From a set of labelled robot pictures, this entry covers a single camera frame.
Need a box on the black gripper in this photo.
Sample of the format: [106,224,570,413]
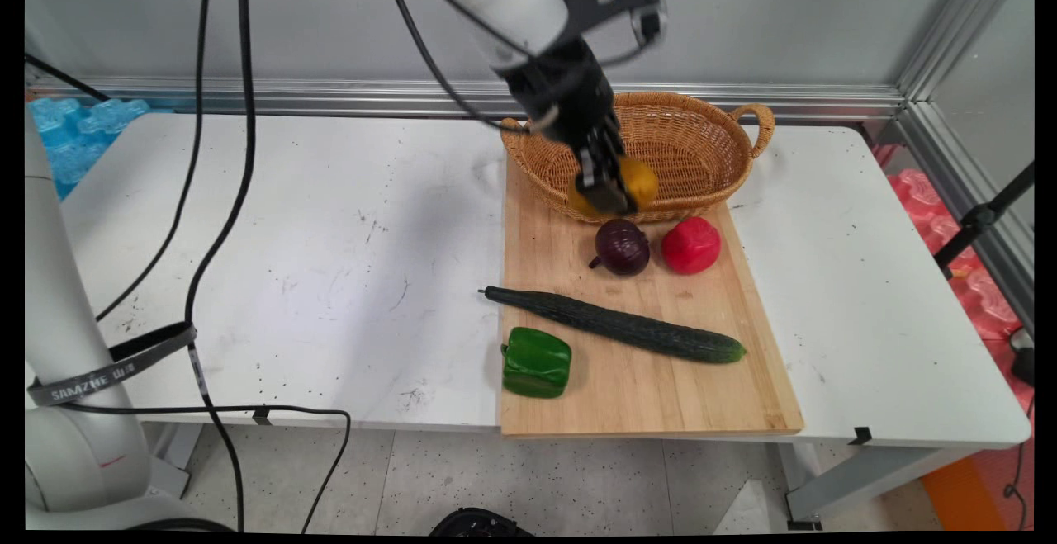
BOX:
[495,35,635,217]

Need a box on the yellow toy potato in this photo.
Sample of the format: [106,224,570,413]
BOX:
[566,156,661,220]

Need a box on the purple toy onion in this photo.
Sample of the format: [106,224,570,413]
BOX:
[589,219,652,277]

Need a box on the woven wicker basket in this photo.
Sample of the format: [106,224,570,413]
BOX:
[500,92,776,225]

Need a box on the red toy tomato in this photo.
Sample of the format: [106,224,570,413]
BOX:
[660,215,723,275]

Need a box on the dark green toy cucumber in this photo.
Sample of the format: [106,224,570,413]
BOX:
[479,285,747,365]

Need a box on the green toy bell pepper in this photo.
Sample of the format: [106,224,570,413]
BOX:
[501,327,573,400]

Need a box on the wooden cutting board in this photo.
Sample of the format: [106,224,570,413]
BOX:
[499,152,805,439]

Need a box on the black tripod stand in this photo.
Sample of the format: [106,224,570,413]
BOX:
[933,162,1035,281]

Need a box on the black round floor object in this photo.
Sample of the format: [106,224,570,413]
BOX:
[429,508,535,537]

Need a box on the red foam mat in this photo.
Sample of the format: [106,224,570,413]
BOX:
[872,144,1035,413]

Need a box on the grey table leg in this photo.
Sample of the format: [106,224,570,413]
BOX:
[776,440,985,532]

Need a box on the small black device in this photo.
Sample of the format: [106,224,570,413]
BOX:
[1011,329,1035,388]

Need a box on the orange floor strip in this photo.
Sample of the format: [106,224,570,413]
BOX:
[920,453,1015,532]

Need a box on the blue foam mat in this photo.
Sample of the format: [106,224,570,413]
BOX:
[29,97,152,200]

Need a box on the black cable with brass connector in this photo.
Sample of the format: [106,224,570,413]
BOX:
[374,0,556,134]

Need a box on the thin black camera cable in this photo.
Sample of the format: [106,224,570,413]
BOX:
[400,0,663,68]

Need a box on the horizontal aluminium frame rail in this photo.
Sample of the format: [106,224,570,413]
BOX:
[25,75,909,123]

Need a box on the slanted aluminium frame rail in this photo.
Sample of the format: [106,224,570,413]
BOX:
[896,101,1035,336]

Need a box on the long black arm cable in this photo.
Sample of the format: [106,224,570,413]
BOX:
[184,0,258,533]

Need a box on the aluminium frame corner post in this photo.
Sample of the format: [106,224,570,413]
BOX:
[896,0,1033,105]

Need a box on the black cable over floor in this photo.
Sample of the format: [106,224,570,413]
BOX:
[62,403,353,533]

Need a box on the black hanging cable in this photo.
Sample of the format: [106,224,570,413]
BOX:
[94,0,220,324]

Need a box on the thin black floor cable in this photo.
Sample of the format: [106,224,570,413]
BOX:
[1002,395,1035,530]

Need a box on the black printed velcro strap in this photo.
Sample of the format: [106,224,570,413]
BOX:
[27,321,200,408]

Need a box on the black cable behind table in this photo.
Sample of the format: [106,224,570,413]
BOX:
[25,52,111,103]

